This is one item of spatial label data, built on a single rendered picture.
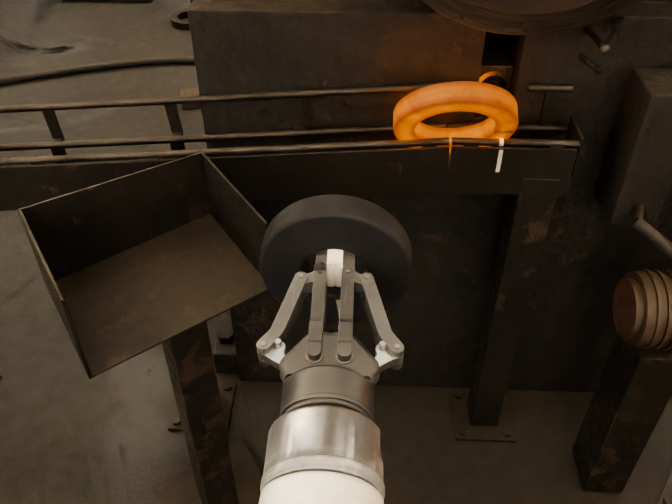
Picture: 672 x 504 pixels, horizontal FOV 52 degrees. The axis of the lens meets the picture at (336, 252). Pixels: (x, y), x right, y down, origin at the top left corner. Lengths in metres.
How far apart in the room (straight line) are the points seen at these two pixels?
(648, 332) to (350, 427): 0.73
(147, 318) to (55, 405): 0.77
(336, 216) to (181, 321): 0.37
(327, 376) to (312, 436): 0.06
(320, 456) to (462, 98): 0.61
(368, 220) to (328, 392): 0.18
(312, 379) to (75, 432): 1.14
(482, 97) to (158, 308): 0.53
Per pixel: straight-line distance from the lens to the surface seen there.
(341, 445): 0.50
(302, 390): 0.53
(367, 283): 0.63
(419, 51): 1.10
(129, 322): 0.96
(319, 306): 0.62
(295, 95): 1.12
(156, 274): 1.01
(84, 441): 1.61
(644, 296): 1.16
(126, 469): 1.54
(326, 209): 0.64
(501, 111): 1.00
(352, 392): 0.53
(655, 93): 1.10
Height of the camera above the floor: 1.26
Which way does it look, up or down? 40 degrees down
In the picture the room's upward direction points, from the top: straight up
